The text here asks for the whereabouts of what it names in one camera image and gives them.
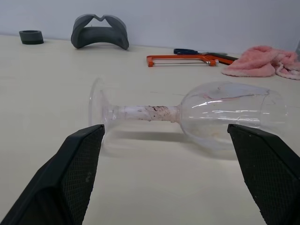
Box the blue-handled scissors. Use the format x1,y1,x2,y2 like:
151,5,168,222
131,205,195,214
173,48,228,57

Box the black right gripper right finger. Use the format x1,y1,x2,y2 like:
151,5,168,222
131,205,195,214
227,123,300,225

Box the orange hacksaw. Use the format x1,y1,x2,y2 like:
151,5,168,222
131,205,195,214
147,52,239,68

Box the pink fluffy towel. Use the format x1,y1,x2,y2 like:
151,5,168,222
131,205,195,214
221,45,300,81

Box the clear plastic bag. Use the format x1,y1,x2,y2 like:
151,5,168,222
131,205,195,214
88,78,289,160

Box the black ring-shaped cylinder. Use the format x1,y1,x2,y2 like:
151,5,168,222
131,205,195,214
19,30,45,45

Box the grey curved visor shell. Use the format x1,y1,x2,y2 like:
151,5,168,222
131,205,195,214
71,14,130,51

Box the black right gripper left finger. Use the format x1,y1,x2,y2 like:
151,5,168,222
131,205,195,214
0,124,105,225

